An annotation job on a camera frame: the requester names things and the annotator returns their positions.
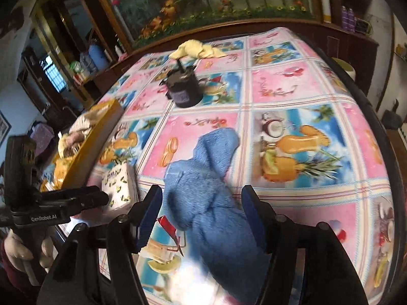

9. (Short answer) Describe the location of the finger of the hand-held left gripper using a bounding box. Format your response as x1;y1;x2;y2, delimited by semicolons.
38;185;110;213

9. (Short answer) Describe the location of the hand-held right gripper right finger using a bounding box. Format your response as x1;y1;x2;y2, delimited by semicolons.
241;184;365;305

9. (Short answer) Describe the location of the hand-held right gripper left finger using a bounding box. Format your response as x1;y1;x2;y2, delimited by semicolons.
36;184;164;305

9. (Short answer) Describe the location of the blue terry towel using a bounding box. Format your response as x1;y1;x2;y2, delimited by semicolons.
164;127;274;304

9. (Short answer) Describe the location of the person's left hand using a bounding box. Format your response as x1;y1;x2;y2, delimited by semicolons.
0;227;56;286

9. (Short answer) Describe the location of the lemon print tissue pack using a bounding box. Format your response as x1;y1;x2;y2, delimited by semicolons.
101;162;139;217

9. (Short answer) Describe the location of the pink dotted bag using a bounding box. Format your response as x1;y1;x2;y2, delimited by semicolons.
30;122;54;156

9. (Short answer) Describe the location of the barred window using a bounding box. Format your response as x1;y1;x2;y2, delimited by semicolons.
45;55;69;93

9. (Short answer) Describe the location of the green lid jar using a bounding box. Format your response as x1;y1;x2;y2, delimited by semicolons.
69;61;84;80

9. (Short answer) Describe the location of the black electric motor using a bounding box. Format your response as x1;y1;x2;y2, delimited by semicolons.
159;59;204;109

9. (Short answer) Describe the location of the blue bottle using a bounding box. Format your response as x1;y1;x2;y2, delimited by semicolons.
88;43;109;67

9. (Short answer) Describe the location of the dark metal pot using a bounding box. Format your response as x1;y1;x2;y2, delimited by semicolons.
382;99;402;131

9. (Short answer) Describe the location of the yellow terry towel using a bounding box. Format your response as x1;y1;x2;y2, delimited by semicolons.
168;39;226;60

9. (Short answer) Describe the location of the white and green cup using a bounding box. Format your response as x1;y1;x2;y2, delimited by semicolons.
332;58;356;78

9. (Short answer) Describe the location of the purple bottle set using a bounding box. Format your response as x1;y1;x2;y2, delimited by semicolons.
341;6;357;33

